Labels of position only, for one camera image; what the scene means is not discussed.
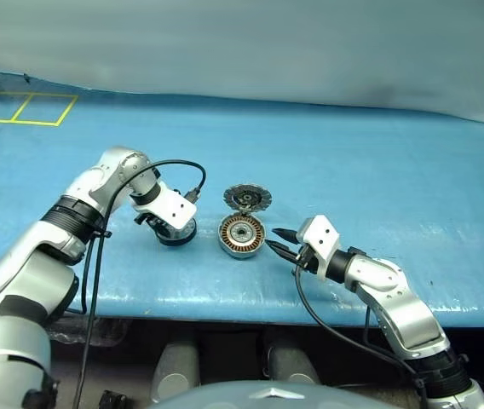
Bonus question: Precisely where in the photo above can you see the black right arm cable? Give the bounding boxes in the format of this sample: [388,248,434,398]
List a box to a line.
[295,262,430,409]

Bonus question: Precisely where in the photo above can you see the grey toothed rotor disc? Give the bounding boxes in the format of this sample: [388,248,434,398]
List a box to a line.
[223,181,274,213]

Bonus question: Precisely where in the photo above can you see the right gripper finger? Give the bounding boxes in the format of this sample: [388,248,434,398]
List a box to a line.
[271,228,298,244]
[266,239,301,263]

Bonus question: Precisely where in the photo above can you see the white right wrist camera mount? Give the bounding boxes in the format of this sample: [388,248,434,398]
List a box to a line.
[295,215,340,280]

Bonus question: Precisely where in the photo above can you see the grey-blue robot torso shell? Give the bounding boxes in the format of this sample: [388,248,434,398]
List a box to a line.
[147,380,422,409]

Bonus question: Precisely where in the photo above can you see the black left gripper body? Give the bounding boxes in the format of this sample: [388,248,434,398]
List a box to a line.
[134,212,197,247]

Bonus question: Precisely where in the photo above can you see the grey rounded robot leg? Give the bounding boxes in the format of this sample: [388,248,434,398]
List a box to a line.
[151,340,200,404]
[267,344,322,384]

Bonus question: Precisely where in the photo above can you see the blue table cover sheet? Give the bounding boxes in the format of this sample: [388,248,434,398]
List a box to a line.
[0,70,484,329]

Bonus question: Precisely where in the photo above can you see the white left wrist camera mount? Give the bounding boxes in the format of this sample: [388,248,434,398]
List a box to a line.
[133,181,198,229]

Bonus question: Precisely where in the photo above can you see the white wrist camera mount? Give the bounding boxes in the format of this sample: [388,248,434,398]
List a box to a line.
[133,181,198,229]
[295,215,340,280]

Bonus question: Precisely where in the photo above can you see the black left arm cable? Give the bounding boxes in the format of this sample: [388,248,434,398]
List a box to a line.
[73,159,207,409]

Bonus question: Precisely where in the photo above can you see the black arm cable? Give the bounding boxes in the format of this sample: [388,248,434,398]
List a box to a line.
[73,159,207,409]
[295,262,430,409]

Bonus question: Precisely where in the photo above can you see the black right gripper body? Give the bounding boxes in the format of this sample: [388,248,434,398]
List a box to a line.
[292,245,318,274]

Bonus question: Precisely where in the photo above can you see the silver motor base copper windings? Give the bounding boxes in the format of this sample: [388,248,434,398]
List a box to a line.
[217,211,266,260]

